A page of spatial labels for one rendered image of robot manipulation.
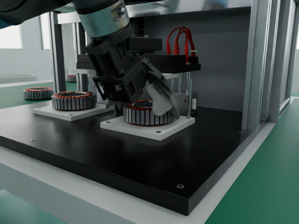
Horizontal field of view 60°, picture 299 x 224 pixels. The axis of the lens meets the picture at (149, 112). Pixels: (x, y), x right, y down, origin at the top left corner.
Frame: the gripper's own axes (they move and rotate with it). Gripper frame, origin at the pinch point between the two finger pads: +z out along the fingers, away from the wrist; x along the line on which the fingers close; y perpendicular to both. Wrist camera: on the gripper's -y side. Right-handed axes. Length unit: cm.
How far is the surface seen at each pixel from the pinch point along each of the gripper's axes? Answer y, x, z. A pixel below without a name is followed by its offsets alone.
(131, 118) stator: 5.0, -0.6, -2.5
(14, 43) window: -219, -472, 94
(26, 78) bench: -54, -157, 39
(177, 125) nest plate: 1.0, 7.0, 1.4
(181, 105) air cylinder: -10.2, 1.6, 6.2
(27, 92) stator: -6, -61, 6
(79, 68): -7.9, -26.3, -5.0
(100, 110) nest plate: -0.6, -16.7, 2.9
